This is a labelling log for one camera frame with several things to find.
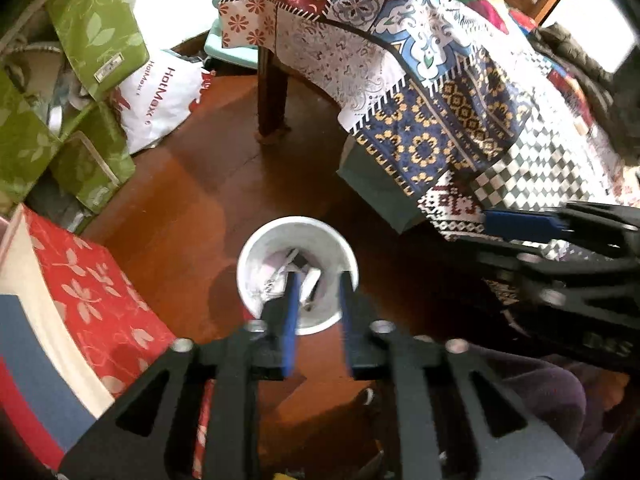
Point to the patchwork printed blanket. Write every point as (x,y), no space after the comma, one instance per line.
(430,90)

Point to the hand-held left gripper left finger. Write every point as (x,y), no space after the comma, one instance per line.
(291,320)

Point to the red floral box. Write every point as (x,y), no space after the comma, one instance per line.
(90,300)

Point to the person's leg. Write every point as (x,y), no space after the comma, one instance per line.
(545,400)

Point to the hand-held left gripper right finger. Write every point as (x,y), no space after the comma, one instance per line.
(347,320)

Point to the white plastic bag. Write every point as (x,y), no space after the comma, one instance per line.
(155,105)

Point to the brown puffer jacket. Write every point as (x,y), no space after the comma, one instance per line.
(590,80)

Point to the green leaf-print box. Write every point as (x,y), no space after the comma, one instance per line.
(95,25)
(92,165)
(22,145)

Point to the teal plastic toy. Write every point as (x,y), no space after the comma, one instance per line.
(227,42)

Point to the white plastic bucket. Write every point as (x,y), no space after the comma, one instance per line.
(325,255)

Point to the wooden bed leg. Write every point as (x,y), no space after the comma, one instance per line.
(272,100)

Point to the white paper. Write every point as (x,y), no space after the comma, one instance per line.
(275,277)

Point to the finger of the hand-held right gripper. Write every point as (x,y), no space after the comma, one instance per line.
(520,225)
(530,265)

